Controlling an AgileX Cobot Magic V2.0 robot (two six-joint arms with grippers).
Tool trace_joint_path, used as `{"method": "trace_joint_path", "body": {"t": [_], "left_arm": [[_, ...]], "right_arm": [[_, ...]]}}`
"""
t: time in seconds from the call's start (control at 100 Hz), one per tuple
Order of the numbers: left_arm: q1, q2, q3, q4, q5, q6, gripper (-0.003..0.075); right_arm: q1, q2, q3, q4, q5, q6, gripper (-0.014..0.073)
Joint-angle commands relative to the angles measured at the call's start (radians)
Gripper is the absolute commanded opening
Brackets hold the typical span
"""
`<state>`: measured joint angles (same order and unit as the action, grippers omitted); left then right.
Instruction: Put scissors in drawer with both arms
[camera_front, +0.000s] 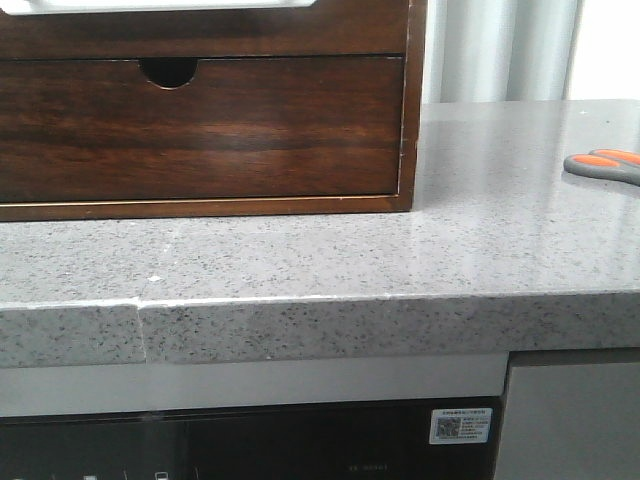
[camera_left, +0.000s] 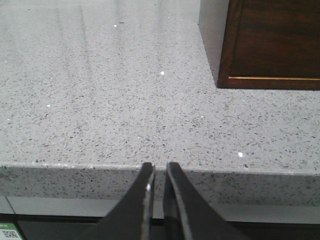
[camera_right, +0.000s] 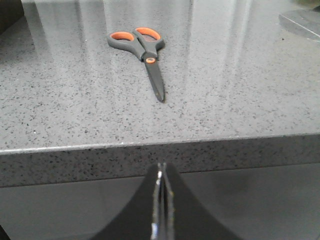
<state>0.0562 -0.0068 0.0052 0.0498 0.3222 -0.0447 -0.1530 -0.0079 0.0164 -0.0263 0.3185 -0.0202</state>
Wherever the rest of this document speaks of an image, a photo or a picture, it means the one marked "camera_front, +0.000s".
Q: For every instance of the wooden drawer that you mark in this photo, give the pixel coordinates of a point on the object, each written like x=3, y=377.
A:
x=323, y=28
x=261, y=127

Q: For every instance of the grey orange handled scissors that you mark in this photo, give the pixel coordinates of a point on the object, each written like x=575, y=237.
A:
x=605, y=164

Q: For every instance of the dark wooden drawer cabinet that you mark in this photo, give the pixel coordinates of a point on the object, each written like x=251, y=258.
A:
x=174, y=72

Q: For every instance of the white QR code sticker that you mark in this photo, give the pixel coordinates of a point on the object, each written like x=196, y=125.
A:
x=460, y=426

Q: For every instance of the black built-in appliance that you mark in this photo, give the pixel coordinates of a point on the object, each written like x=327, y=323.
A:
x=348, y=440

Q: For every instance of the white curtain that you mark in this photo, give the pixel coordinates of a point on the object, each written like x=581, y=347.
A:
x=491, y=51

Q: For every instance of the grey cabinet door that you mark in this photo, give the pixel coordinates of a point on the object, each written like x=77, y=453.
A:
x=571, y=415

